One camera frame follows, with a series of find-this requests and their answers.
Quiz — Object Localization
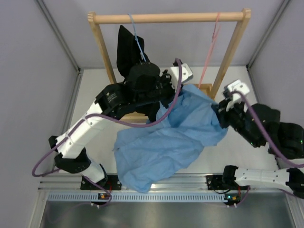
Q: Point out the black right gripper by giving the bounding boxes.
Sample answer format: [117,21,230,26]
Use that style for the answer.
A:
[213,99,264,150]

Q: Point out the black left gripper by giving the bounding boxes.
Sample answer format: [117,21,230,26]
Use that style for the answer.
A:
[135,70,184,109]

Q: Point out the light blue shirt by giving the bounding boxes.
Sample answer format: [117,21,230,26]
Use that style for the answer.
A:
[114,84,227,193]

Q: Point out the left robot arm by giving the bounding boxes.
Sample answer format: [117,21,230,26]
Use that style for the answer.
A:
[48,61,193,190]

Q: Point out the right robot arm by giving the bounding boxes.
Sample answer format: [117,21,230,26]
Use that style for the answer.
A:
[212,98,304,199]

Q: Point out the blue plastic hanger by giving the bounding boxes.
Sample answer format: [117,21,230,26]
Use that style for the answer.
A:
[128,13,147,62]

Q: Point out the black shirt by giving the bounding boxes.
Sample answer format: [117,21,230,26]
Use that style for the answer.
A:
[116,25,160,122]

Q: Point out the pink plastic hanger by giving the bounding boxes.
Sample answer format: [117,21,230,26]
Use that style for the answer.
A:
[198,12,221,88]

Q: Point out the wooden clothes rack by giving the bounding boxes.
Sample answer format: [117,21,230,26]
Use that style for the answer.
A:
[88,9,251,128]

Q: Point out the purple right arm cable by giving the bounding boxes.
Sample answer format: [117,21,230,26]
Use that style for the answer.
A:
[231,91,304,197]

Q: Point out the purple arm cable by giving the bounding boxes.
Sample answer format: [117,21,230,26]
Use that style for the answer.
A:
[32,58,185,178]
[231,91,304,197]

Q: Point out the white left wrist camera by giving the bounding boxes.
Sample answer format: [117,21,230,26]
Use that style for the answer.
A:
[168,63,193,90]

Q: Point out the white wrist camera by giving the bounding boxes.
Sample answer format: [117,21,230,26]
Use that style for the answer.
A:
[168,63,193,90]
[223,79,250,111]

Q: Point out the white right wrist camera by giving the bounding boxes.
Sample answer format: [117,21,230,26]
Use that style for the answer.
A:
[223,79,250,111]

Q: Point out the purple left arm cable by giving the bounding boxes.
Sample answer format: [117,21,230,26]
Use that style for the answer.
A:
[32,58,185,178]

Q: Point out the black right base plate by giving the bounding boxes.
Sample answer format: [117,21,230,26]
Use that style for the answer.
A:
[206,175,233,194]

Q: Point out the aluminium mounting rail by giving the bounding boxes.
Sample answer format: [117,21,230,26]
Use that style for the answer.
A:
[38,168,295,193]

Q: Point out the grey slotted cable duct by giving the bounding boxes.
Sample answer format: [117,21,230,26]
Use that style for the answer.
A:
[47,192,237,203]

